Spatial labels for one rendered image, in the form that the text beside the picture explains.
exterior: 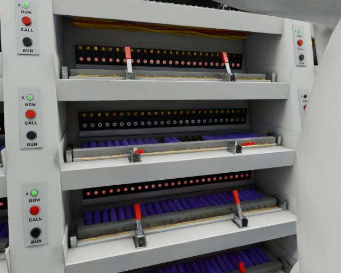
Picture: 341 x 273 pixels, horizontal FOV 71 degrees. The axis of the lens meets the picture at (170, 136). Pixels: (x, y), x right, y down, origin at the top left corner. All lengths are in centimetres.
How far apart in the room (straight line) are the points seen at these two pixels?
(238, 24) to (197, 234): 56
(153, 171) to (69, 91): 26
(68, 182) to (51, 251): 14
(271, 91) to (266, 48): 18
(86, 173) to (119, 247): 18
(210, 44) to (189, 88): 33
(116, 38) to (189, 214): 57
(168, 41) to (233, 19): 23
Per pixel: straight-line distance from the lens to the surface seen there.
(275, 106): 81
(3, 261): 65
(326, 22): 20
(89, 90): 56
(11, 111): 57
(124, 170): 55
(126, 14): 64
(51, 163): 55
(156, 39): 84
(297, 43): 83
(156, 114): 73
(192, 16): 68
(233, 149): 65
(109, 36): 82
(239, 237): 68
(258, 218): 74
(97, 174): 55
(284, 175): 80
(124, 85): 57
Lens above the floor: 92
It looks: 2 degrees up
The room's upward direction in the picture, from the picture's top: 4 degrees counter-clockwise
